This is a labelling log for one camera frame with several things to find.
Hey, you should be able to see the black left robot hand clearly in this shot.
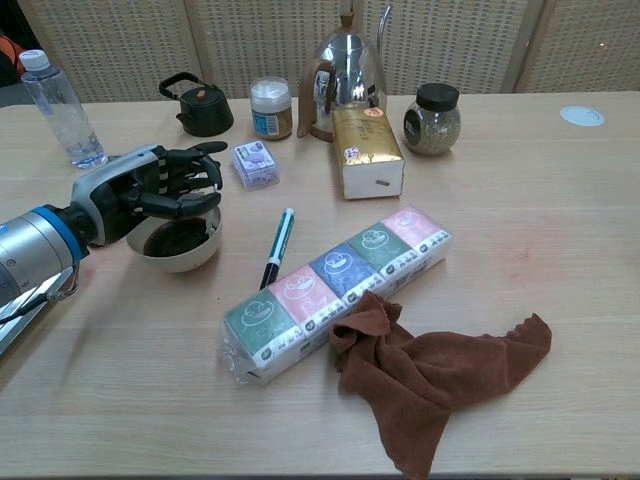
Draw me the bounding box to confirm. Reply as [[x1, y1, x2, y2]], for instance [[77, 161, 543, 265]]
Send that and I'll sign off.
[[71, 140, 229, 248]]

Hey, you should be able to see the dark object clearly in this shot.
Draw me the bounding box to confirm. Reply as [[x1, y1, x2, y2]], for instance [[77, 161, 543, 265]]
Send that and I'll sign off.
[[142, 216, 213, 258]]

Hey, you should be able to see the cream ceramic bowl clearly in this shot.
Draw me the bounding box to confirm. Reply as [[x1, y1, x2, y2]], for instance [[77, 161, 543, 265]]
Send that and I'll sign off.
[[126, 203, 224, 275]]

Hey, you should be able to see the gold rectangular box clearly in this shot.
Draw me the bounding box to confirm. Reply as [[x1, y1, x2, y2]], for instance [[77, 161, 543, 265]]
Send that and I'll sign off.
[[331, 107, 405, 201]]

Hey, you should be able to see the clear plastic water bottle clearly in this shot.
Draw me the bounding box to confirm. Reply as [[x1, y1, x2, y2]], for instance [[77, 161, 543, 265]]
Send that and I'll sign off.
[[18, 49, 108, 170]]

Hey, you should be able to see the black cast iron teapot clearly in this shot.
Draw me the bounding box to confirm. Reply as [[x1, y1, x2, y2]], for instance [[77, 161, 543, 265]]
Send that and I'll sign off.
[[158, 72, 235, 138]]

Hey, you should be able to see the small clear plastic box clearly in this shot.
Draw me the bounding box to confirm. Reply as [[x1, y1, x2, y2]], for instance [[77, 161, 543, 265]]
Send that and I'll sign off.
[[230, 140, 281, 191]]

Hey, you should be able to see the woven rattan screen panel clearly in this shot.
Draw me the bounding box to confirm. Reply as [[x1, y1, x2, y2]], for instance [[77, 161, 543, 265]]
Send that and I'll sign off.
[[184, 0, 532, 97], [514, 0, 640, 94], [18, 0, 202, 104]]

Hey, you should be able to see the stainless steel tray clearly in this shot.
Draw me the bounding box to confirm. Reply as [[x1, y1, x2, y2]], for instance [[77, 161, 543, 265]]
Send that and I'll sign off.
[[0, 267, 76, 357]]

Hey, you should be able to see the orange black object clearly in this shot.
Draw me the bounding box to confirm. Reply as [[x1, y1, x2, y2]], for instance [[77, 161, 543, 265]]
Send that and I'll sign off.
[[0, 30, 27, 89]]

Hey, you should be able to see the green white marker pen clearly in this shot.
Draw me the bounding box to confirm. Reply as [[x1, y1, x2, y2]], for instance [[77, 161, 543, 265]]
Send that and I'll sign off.
[[258, 207, 296, 292]]

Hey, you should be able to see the white lidded spread jar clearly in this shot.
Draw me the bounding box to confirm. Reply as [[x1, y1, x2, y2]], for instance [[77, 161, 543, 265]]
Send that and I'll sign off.
[[249, 76, 294, 142]]

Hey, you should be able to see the multicolour tissue packet bundle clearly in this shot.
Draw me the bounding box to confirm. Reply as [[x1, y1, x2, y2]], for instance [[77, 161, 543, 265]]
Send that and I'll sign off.
[[217, 204, 456, 386]]

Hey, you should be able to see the stainless steel gooseneck kettle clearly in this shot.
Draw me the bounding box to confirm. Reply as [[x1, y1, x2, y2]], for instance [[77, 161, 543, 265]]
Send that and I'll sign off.
[[296, 4, 394, 142]]

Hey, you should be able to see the black lidded glass jar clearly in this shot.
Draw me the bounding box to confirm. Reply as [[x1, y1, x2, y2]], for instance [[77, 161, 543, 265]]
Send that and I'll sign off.
[[403, 83, 462, 156]]

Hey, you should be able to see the brown microfibre cloth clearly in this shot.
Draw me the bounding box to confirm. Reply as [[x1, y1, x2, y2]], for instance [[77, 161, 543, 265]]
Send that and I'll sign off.
[[328, 292, 553, 480]]

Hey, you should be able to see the white round table grommet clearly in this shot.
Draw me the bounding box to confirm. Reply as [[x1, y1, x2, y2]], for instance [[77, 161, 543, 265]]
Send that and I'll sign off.
[[559, 105, 606, 127]]

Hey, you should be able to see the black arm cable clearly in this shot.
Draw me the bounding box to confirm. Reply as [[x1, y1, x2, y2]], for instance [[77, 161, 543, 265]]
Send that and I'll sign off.
[[0, 262, 81, 326]]

